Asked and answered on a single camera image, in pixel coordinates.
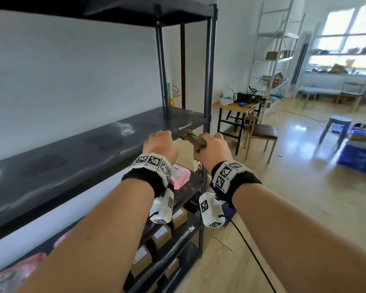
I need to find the person's right hand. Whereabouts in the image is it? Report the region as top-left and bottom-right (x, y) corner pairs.
(198, 132), (234, 173)

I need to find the person's left hand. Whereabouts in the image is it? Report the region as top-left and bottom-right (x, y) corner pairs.
(142, 130), (179, 164)

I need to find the green and pink cleaning cloth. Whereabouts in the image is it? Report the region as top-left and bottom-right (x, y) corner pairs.
(180, 129), (208, 153)

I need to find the dark metal shelf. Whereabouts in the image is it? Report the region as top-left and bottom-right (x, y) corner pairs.
(0, 0), (219, 293)

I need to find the group of brown cardboard boxes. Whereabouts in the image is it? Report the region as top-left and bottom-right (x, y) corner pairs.
(129, 207), (190, 293)

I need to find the person's left forearm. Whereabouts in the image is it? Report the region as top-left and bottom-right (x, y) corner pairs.
(18, 178), (156, 293)

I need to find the person's right forearm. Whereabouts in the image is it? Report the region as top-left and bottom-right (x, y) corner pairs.
(231, 183), (366, 293)

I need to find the black marker wristband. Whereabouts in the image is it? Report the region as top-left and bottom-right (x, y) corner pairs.
(210, 161), (262, 208)
(121, 152), (173, 197)

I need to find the wooden desk with black legs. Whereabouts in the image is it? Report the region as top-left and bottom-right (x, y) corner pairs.
(212, 99), (264, 156)

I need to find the wooden chair with grey seat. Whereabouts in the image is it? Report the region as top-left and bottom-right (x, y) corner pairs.
(243, 111), (278, 164)

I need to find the white plastic bag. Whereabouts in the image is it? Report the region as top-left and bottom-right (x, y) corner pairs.
(219, 85), (237, 106)

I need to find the white marker cube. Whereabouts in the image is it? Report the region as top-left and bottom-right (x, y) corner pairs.
(198, 192), (226, 229)

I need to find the black gear pile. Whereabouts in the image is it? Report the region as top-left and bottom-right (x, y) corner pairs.
(235, 86), (266, 104)

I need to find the white display shelving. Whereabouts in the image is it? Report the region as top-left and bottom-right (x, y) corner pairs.
(248, 0), (305, 124)

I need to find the white low bench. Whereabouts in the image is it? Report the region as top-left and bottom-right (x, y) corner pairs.
(296, 85), (342, 109)

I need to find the small grey table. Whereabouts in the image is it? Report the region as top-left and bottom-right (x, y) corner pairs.
(318, 116), (353, 151)

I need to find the light wooden chair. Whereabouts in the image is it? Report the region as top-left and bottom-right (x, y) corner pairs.
(335, 81), (366, 112)

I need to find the large bright window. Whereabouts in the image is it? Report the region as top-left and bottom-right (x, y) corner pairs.
(305, 2), (366, 74)

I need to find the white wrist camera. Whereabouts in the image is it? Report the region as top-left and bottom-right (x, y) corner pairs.
(148, 188), (175, 225)

